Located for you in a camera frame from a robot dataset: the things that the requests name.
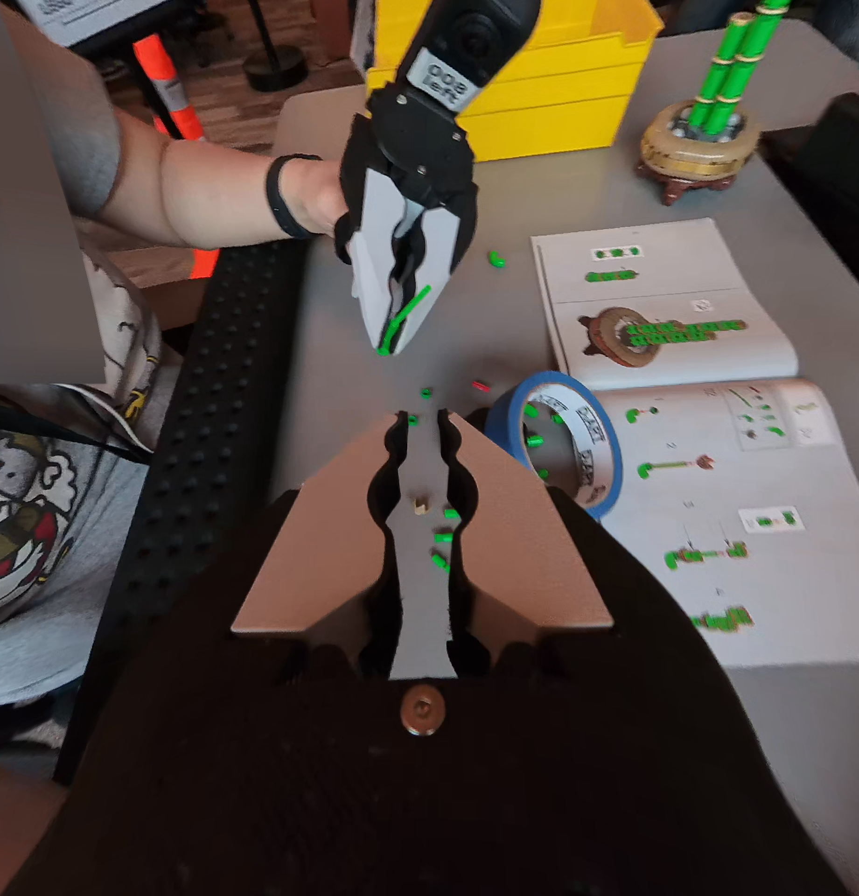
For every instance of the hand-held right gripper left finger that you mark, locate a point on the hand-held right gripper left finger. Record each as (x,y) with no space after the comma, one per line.
(317,560)

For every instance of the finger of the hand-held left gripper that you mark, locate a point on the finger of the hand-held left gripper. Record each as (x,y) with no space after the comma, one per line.
(373,245)
(440,252)

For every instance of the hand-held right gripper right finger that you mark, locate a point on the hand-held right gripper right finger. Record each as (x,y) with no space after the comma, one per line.
(534,560)

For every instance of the thin green lego rod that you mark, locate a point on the thin green lego rod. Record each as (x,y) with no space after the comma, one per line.
(401,315)

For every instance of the green lego elbow piece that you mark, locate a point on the green lego elbow piece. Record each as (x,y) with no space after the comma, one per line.
(497,259)

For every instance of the person's left forearm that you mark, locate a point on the person's left forearm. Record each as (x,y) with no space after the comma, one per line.
(191,203)

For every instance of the lego instruction booklet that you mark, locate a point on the lego instruction booklet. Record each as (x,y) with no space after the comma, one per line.
(751,595)

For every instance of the lego bamboo plant model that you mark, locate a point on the lego bamboo plant model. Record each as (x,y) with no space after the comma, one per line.
(695,147)

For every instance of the person's left hand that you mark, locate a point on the person's left hand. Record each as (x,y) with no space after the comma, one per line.
(317,196)

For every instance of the row of green round bricks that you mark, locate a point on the row of green round bricks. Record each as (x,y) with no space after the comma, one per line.
(534,441)

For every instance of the black round stand base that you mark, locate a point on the black round stand base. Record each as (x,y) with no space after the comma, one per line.
(275,66)

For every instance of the blue masking tape roll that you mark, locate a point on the blue masking tape roll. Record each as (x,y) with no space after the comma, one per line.
(513,406)

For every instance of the yellow plastic bin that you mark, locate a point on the yellow plastic bin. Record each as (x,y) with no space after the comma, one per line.
(576,91)

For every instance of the black framed marker sign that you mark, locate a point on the black framed marker sign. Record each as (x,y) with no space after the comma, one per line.
(86,10)

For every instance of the dark bulky object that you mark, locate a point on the dark bulky object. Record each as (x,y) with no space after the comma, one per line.
(835,175)

